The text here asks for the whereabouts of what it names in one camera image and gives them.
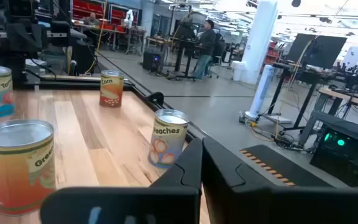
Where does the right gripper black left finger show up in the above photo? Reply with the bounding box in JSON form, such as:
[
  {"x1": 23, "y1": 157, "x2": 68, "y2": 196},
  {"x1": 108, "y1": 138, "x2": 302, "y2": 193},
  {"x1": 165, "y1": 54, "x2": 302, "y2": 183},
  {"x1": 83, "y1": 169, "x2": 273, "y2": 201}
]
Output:
[{"x1": 39, "y1": 138, "x2": 203, "y2": 224}]

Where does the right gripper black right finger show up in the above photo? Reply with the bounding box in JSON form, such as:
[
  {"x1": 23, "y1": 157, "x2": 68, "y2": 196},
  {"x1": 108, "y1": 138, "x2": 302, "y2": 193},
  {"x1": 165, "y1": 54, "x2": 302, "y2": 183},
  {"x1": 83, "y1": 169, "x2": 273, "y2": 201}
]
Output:
[{"x1": 201, "y1": 136, "x2": 358, "y2": 224}]

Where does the peaches tin can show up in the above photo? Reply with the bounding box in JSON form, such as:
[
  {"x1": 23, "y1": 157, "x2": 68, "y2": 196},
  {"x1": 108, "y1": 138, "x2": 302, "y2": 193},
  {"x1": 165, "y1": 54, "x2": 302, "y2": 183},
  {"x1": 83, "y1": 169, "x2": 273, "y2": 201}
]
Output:
[{"x1": 147, "y1": 108, "x2": 191, "y2": 170}]

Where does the corn tin can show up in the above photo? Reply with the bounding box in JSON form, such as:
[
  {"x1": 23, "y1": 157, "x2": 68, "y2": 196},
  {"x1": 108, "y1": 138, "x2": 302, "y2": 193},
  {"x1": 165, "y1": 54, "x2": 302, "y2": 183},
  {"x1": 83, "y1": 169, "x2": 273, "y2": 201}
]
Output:
[{"x1": 99, "y1": 70, "x2": 126, "y2": 108}]

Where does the green beans tin can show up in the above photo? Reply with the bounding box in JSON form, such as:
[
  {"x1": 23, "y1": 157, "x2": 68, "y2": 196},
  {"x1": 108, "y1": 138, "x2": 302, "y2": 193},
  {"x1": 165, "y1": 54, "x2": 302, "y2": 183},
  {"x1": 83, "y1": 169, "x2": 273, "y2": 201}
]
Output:
[{"x1": 0, "y1": 119, "x2": 57, "y2": 217}]

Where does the black mat with orange stripes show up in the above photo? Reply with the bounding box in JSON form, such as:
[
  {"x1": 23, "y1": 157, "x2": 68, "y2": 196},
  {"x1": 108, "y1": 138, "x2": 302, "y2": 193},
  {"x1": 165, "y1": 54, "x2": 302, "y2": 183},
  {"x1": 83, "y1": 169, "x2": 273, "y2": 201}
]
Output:
[{"x1": 236, "y1": 144, "x2": 334, "y2": 189}]

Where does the black computer with green lights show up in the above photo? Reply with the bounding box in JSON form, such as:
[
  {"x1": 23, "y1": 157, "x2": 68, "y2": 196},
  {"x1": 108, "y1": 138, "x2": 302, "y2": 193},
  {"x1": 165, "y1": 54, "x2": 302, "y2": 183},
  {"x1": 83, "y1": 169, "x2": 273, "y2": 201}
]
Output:
[{"x1": 308, "y1": 111, "x2": 358, "y2": 188}]

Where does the white tower fan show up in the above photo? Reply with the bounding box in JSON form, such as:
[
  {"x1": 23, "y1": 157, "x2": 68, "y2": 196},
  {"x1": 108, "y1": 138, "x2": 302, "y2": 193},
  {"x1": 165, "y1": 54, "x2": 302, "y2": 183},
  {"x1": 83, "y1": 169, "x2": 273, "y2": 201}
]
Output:
[{"x1": 239, "y1": 64, "x2": 293, "y2": 125}]

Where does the white waste bin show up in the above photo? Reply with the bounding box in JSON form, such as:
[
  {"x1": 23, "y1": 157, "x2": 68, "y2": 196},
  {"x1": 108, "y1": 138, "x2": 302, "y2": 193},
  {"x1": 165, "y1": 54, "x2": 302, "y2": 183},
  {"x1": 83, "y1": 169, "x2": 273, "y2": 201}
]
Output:
[{"x1": 231, "y1": 60, "x2": 246, "y2": 83}]

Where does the wooden work table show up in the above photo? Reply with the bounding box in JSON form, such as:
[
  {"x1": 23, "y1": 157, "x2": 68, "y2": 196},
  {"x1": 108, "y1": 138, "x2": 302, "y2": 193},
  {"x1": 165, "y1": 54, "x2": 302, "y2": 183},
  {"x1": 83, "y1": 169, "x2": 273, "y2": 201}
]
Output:
[{"x1": 298, "y1": 87, "x2": 358, "y2": 147}]

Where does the black computer tower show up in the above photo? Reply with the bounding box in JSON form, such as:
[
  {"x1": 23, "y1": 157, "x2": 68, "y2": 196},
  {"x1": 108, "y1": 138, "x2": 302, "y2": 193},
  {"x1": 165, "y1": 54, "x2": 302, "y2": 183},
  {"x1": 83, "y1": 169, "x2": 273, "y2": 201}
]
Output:
[{"x1": 142, "y1": 47, "x2": 166, "y2": 73}]

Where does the black standing desk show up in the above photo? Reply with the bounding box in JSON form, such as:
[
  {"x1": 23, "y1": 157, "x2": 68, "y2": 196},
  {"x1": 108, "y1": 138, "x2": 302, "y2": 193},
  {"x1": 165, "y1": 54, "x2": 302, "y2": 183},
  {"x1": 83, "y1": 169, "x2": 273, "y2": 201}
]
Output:
[{"x1": 145, "y1": 34, "x2": 205, "y2": 80}]

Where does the white round pillar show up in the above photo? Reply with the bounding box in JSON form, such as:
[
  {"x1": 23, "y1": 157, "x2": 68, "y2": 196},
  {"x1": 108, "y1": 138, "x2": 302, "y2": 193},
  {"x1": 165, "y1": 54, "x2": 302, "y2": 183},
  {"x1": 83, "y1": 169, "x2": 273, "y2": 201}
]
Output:
[{"x1": 240, "y1": 0, "x2": 280, "y2": 85}]

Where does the standing person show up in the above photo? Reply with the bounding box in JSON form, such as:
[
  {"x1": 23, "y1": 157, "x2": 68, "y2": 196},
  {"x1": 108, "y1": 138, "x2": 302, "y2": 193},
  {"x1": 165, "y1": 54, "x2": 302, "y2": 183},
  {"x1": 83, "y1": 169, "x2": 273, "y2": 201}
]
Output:
[{"x1": 192, "y1": 19, "x2": 218, "y2": 82}]

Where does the black monitor on stand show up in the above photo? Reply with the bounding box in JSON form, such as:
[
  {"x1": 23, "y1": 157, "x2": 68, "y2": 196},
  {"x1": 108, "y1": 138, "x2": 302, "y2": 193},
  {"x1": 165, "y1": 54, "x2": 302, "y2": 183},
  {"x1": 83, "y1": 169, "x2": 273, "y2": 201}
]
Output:
[{"x1": 259, "y1": 33, "x2": 348, "y2": 132}]

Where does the black office chair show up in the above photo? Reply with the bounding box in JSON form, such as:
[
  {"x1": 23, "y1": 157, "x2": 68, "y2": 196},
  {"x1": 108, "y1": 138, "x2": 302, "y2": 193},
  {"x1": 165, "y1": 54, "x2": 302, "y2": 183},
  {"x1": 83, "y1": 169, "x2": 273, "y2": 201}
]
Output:
[{"x1": 49, "y1": 19, "x2": 96, "y2": 76}]

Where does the seated person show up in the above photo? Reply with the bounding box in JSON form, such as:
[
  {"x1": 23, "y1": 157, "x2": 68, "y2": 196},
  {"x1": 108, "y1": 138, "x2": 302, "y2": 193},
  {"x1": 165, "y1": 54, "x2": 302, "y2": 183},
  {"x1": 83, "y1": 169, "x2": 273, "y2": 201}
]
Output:
[{"x1": 83, "y1": 12, "x2": 101, "y2": 27}]

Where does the red storage bin rack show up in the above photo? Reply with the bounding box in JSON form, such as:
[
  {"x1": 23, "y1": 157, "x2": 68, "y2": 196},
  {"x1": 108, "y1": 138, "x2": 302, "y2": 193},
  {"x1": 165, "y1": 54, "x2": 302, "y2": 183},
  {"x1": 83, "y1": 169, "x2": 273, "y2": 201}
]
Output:
[{"x1": 71, "y1": 0, "x2": 127, "y2": 32}]

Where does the floor cable bundle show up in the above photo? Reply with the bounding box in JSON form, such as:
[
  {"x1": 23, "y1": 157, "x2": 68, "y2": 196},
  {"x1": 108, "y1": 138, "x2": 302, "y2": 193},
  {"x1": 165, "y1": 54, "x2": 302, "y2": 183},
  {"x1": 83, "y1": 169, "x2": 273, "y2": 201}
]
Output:
[{"x1": 244, "y1": 117, "x2": 318, "y2": 154}]

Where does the black curved frame bracket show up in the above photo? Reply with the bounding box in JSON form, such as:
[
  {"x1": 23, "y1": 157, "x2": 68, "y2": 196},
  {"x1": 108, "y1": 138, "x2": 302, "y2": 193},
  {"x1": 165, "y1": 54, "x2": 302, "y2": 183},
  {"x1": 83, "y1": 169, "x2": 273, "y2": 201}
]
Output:
[{"x1": 145, "y1": 91, "x2": 165, "y2": 106}]

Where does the yellow hanging cable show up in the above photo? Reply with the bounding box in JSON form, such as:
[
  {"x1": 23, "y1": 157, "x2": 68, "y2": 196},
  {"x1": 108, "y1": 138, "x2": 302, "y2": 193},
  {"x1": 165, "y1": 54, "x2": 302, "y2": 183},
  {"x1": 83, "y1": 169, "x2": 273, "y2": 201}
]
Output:
[{"x1": 84, "y1": 0, "x2": 109, "y2": 76}]

